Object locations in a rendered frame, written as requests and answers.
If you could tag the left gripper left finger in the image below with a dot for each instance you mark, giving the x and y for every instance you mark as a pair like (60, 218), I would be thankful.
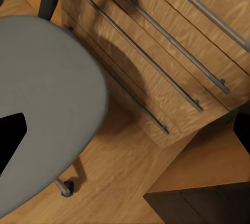
(12, 131)

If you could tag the swivel chair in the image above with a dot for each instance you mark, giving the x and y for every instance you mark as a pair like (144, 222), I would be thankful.
(53, 80)

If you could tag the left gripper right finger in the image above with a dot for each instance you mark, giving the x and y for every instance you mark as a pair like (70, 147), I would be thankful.
(242, 129)

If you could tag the cabinet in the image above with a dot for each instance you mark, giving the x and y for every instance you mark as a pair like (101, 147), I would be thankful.
(173, 65)
(209, 181)

